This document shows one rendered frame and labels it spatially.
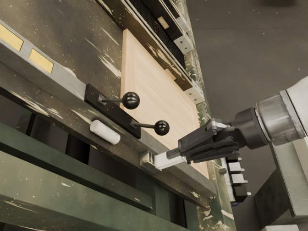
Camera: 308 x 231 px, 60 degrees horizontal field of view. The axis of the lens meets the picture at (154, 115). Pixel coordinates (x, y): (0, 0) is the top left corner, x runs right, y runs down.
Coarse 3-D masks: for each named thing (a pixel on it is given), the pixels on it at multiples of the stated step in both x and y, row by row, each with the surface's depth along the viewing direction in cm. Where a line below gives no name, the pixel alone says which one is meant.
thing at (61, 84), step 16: (16, 32) 50; (0, 48) 47; (32, 48) 52; (16, 64) 50; (32, 64) 50; (32, 80) 53; (48, 80) 53; (64, 80) 56; (64, 96) 57; (80, 96) 59; (80, 112) 62; (96, 112) 62; (112, 128) 68; (128, 144) 74; (144, 144) 74; (160, 144) 82; (176, 176) 92; (192, 176) 94; (208, 192) 105
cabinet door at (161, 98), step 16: (128, 32) 100; (128, 48) 95; (144, 48) 108; (128, 64) 90; (144, 64) 102; (128, 80) 85; (144, 80) 97; (160, 80) 110; (144, 96) 92; (160, 96) 104; (176, 96) 119; (128, 112) 78; (144, 112) 87; (160, 112) 98; (176, 112) 112; (192, 112) 129; (144, 128) 82; (176, 128) 105; (192, 128) 121; (176, 144) 99; (208, 176) 113
